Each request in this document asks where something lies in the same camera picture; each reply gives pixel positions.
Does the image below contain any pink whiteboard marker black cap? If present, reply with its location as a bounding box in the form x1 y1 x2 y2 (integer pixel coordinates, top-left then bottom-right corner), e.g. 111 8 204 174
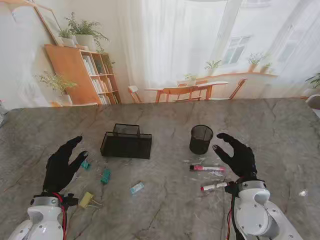
189 164 227 173

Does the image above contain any large teal binder clip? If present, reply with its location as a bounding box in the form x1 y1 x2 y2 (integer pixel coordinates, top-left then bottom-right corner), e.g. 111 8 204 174
99 167 112 185

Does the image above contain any red black left arm cable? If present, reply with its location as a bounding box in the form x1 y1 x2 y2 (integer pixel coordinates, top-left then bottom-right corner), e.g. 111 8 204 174
52 191 79 240

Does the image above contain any light blue small box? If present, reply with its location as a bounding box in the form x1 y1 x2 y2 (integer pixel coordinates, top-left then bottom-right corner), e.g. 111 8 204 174
129 181 145 195

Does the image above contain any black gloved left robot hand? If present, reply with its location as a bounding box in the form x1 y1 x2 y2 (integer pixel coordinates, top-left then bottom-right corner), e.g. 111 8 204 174
42 135 90 195

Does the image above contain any yellow binder clip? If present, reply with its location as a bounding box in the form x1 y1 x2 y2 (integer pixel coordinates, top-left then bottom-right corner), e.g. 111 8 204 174
78 191 104 210

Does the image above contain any white marker red cap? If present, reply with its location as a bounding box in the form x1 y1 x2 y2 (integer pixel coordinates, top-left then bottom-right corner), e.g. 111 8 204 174
200 181 228 192

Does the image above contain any red black arm cable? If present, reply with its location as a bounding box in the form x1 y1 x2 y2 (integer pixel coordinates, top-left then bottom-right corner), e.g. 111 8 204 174
224 181 241 240
52 191 79 240

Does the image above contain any red black right arm cable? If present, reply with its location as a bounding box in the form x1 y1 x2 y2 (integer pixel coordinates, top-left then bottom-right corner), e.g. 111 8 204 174
224 181 241 240

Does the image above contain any black mesh desk organizer tray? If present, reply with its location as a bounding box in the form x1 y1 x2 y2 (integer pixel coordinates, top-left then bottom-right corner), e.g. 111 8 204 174
99 123 153 160

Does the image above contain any printed room scene backdrop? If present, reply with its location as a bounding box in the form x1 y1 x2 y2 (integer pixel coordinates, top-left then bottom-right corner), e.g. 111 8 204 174
0 0 320 110

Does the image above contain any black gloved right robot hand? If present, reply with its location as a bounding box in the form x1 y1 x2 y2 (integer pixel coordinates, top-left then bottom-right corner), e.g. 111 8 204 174
211 132 258 180

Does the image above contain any black mesh pen cup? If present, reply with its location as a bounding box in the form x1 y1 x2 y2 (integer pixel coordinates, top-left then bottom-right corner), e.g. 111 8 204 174
189 124 214 155

